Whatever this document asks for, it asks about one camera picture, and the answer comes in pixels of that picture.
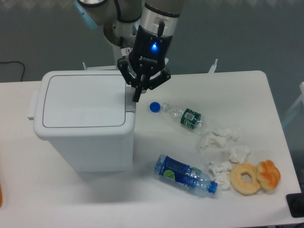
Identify orange object at edge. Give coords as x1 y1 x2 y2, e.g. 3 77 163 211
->
0 183 3 208

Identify orange twisted bread roll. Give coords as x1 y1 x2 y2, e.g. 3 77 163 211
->
256 160 281 190

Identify crumpled white tissue upper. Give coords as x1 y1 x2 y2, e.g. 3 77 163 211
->
198 127 241 152

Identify white push-button trash can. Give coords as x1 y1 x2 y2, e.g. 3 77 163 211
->
33 70 136 172

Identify black floor cable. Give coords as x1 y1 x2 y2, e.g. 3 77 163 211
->
0 61 26 81

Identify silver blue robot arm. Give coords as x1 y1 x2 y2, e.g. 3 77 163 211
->
75 0 185 102

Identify white bracket right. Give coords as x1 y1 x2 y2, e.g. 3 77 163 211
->
208 58 218 74

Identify crumpled white tissue middle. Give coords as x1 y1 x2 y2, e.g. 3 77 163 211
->
229 145 250 164

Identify blue bottle cap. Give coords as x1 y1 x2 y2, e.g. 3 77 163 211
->
149 102 161 113

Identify white frame far right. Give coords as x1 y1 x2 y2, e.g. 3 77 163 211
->
281 82 304 129

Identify clear green-label plastic bottle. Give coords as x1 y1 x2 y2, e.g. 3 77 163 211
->
161 103 205 134

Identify crumpled white tissue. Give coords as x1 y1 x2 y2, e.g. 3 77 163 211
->
209 161 232 191
198 127 241 152
229 145 250 164

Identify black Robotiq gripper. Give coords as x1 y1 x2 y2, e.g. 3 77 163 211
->
117 25 172 102

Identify blue-label plastic bottle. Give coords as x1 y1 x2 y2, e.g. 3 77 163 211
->
154 154 218 197

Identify plain ring doughnut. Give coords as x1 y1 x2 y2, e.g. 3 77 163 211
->
229 162 261 195

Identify black device at edge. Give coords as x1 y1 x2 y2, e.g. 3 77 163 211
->
286 193 304 218

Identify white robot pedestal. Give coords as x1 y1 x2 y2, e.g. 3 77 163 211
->
82 19 170 72

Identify crumpled white tissue lower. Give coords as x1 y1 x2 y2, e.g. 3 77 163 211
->
209 161 232 191

